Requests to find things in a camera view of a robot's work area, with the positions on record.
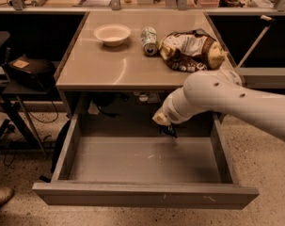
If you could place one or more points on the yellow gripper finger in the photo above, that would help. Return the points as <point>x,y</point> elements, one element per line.
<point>160,118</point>

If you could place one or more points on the dark blue rxbar wrapper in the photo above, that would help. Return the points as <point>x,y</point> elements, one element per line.
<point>167,130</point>

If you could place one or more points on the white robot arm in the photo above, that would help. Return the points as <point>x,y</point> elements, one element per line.
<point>222,91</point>

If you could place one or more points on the grey counter cabinet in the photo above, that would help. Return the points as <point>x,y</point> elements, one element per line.
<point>93,66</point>

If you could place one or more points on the open grey top drawer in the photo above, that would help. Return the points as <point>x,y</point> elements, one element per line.
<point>120,158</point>

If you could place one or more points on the crumpled brown chip bag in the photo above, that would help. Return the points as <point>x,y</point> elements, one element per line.
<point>191,51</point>

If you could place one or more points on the crushed green soda can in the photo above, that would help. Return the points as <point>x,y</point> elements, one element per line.
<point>149,41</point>

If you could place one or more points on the white paper bowl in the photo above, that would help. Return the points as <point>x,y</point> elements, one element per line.
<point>112,34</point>

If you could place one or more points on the black bag with label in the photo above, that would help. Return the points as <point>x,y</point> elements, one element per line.
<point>32,73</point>

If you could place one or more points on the dark side table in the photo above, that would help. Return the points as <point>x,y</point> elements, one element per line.
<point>18,113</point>

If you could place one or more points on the tan shoe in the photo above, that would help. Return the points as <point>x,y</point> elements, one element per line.
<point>6,194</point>

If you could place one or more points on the grey stick with handle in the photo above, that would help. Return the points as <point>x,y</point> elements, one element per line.
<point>269,22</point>

